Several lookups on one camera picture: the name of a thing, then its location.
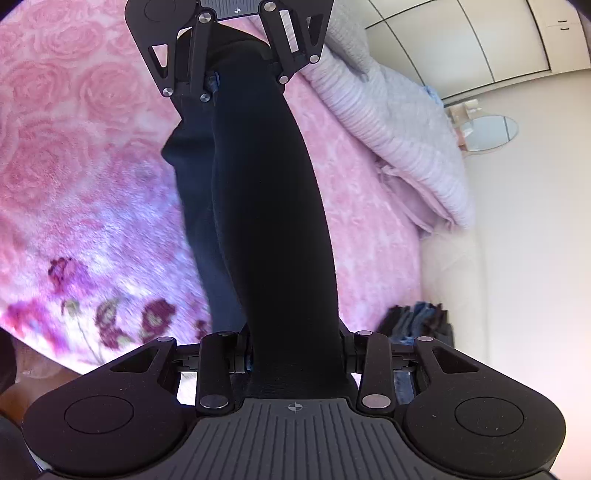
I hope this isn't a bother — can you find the round mirror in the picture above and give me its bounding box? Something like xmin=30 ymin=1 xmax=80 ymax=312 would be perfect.
xmin=455 ymin=114 xmax=520 ymax=153

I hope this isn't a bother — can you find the grey striped quilt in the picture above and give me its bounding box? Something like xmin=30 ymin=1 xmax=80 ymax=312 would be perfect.
xmin=295 ymin=0 xmax=476 ymax=236

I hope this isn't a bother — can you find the cream wardrobe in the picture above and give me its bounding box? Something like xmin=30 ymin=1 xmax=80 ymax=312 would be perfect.
xmin=365 ymin=0 xmax=591 ymax=100

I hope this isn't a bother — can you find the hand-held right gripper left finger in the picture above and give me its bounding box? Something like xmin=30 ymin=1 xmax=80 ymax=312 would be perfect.
xmin=111 ymin=329 xmax=254 ymax=414

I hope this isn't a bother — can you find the pink floral blanket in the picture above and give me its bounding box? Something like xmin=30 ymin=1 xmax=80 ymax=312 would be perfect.
xmin=0 ymin=0 xmax=423 ymax=370

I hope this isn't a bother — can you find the stack of folded clothes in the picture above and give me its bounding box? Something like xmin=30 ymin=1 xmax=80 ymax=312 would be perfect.
xmin=379 ymin=301 xmax=455 ymax=393

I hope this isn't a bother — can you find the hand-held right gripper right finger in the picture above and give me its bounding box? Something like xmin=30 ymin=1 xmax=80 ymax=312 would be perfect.
xmin=339 ymin=329 xmax=483 ymax=411

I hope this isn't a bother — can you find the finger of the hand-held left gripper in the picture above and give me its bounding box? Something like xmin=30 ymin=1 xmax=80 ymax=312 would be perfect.
xmin=259 ymin=1 xmax=331 ymax=85
xmin=137 ymin=13 xmax=220 ymax=104

